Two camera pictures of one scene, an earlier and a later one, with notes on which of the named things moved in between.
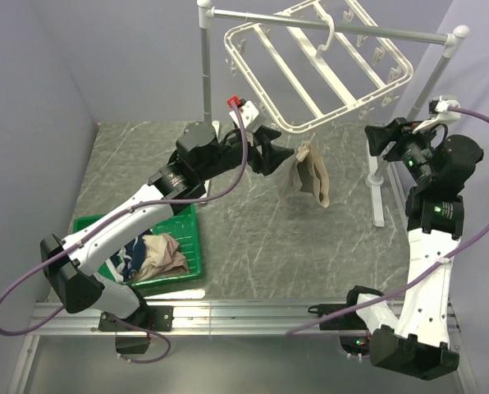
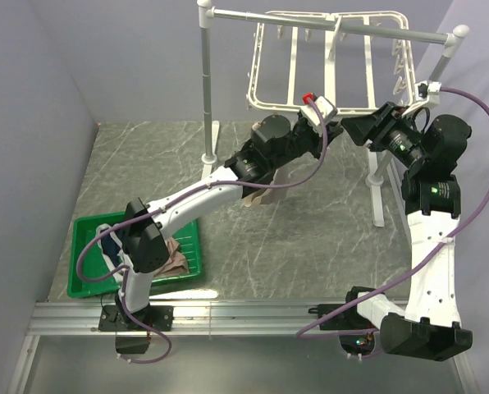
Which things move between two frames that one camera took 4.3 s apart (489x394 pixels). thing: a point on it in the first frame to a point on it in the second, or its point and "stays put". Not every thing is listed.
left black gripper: (272, 155) to (317, 138)
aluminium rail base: (215, 347) stays put
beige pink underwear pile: (162, 258) stays put
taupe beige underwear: (309, 176) to (267, 196)
